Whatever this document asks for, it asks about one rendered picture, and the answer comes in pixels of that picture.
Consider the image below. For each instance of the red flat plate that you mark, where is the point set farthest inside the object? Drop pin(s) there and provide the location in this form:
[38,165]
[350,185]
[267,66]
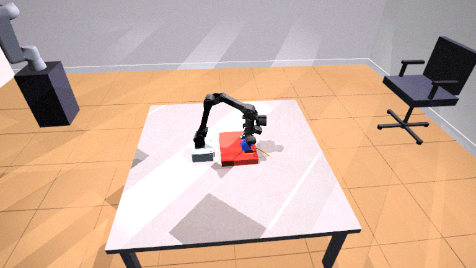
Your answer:
[231,151]

